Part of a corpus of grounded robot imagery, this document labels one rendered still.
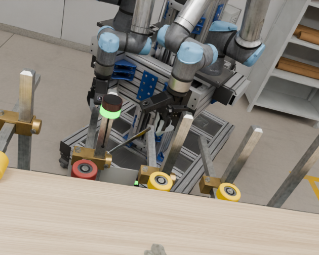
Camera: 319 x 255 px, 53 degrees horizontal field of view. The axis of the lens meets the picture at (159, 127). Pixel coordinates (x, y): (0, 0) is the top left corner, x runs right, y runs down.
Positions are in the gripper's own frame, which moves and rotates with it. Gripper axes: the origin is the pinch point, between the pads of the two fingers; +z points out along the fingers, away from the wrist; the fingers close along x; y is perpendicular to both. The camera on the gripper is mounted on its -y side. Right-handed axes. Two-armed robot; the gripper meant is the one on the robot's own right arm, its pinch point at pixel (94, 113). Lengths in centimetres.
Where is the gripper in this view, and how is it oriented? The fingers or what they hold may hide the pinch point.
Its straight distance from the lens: 140.6
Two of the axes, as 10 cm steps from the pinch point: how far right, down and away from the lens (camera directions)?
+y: -0.5, -6.2, 7.8
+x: -9.6, -1.9, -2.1
